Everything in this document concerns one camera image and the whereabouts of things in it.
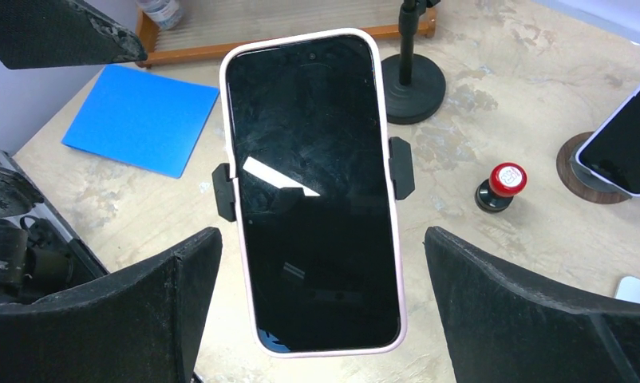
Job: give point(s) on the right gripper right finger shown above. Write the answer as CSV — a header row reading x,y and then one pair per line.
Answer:
x,y
505,323

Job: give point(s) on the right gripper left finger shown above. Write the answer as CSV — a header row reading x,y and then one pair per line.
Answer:
x,y
142,323

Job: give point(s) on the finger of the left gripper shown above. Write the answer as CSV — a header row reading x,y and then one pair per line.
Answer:
x,y
48,34

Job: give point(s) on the black phone stand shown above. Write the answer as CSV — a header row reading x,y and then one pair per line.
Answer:
x,y
414,85
400,169

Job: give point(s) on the pink case phone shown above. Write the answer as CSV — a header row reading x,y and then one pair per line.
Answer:
x,y
307,144

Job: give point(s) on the light blue case phone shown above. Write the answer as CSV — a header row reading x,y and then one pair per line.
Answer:
x,y
270,342

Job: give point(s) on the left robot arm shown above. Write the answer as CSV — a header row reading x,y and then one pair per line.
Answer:
x,y
25,270

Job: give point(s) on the silver phone stand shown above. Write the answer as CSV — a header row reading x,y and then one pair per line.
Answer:
x,y
628,289

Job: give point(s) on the black phone on round stand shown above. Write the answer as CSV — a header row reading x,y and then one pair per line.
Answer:
x,y
612,153

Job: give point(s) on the blue mat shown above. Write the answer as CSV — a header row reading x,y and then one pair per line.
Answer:
x,y
142,119

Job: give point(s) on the clear plastic cup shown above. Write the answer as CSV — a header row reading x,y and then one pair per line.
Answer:
x,y
165,13

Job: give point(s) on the red black stamp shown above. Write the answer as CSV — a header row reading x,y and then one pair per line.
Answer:
x,y
496,193

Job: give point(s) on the orange wooden rack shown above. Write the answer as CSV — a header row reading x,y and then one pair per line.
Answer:
x,y
149,34

